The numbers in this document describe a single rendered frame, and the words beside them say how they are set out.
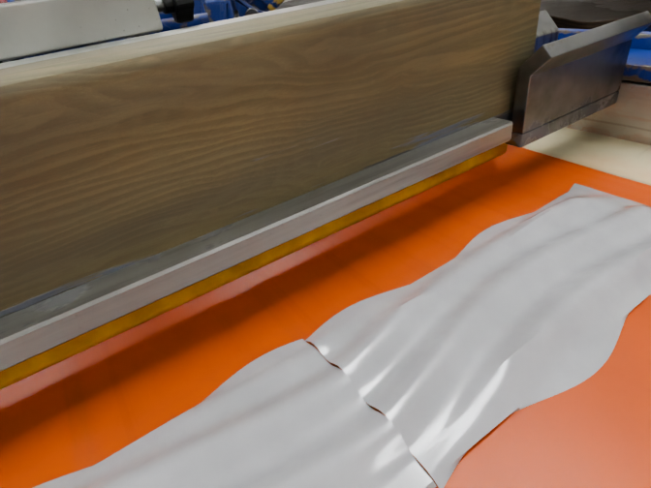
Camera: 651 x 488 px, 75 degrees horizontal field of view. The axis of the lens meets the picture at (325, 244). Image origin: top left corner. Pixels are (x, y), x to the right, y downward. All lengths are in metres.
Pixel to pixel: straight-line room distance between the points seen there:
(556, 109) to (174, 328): 0.23
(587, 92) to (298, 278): 0.20
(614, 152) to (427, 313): 0.19
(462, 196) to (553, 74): 0.08
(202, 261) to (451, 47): 0.14
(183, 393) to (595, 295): 0.15
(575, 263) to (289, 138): 0.13
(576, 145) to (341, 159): 0.19
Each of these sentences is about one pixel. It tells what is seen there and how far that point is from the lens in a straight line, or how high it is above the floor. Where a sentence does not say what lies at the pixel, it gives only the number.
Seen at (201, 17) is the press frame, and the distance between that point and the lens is 0.87.
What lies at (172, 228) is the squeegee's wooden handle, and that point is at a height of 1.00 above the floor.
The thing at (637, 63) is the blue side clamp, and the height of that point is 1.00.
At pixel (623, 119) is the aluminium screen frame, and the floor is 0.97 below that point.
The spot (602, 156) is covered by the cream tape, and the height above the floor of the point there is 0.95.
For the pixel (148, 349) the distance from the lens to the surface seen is 0.19.
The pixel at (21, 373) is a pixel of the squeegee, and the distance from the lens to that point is 0.20.
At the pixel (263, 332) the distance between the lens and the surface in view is 0.18.
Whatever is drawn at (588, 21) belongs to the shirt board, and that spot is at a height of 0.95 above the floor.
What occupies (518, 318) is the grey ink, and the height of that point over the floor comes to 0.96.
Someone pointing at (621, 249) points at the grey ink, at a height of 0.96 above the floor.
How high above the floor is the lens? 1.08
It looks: 33 degrees down
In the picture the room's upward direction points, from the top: 8 degrees counter-clockwise
